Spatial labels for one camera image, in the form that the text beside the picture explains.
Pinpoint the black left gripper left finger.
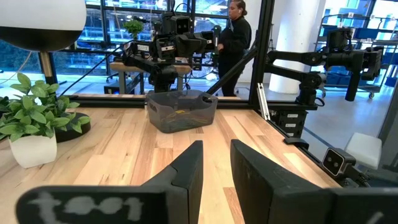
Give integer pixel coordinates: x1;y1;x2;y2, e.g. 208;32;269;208
15;139;205;224

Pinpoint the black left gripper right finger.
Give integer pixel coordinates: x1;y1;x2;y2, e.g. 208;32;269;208
229;139;398;224

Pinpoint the translucent grey plastic bin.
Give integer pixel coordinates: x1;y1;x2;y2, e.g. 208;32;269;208
145;89;219;134

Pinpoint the person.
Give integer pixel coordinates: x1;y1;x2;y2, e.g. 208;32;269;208
216;0;252;98

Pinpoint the small green plant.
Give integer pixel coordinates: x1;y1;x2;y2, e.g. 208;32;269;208
123;19;145;41

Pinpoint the wooden neighbouring table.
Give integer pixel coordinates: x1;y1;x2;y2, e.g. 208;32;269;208
108;60;193;96

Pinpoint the black control box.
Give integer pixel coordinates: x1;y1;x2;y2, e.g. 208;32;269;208
269;108;309;139

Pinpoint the white stool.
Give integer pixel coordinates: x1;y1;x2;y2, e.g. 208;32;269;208
344;132;382;170

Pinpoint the white round column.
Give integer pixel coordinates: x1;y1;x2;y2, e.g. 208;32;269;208
269;0;322;94

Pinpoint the white globe lamp black base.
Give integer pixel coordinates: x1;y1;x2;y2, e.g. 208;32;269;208
0;0;91;144

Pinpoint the green plant in white pot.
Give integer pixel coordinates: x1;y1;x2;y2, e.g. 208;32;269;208
0;72;91;169

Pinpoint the metal cart with blue bins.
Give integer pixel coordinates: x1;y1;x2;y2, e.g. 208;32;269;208
315;12;398;100

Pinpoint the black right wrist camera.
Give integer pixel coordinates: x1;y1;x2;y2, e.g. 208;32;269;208
169;14;192;35

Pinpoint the black table-level camera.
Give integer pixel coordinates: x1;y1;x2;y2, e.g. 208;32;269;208
322;147;371;187

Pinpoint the silver aluminium bracket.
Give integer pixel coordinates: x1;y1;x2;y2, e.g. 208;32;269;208
256;82;272;121

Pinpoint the braided right arm cable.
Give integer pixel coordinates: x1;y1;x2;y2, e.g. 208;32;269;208
58;40;131;97

